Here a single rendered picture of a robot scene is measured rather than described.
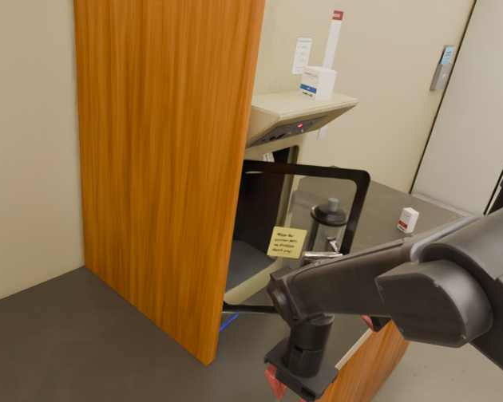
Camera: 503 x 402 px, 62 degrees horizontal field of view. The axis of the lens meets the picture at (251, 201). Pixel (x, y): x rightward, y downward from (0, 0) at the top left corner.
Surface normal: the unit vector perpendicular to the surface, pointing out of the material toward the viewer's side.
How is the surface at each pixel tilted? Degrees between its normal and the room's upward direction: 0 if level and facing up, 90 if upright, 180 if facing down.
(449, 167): 90
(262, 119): 90
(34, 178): 90
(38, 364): 0
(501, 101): 90
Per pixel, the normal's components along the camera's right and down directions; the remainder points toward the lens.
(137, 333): 0.14, -0.89
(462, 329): -0.90, 0.37
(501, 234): -0.20, -0.82
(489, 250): -0.11, -0.71
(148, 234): -0.63, 0.26
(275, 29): 0.76, 0.38
